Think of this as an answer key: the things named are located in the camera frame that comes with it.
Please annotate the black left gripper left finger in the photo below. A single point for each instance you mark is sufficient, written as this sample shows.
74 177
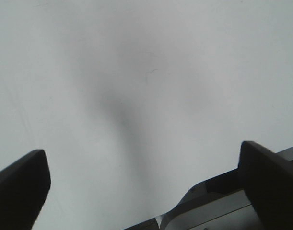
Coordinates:
24 186

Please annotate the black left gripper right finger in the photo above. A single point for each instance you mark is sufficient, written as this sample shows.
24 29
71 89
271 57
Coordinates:
267 180

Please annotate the grey left arm base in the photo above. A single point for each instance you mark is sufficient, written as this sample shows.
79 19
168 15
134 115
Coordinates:
218 203

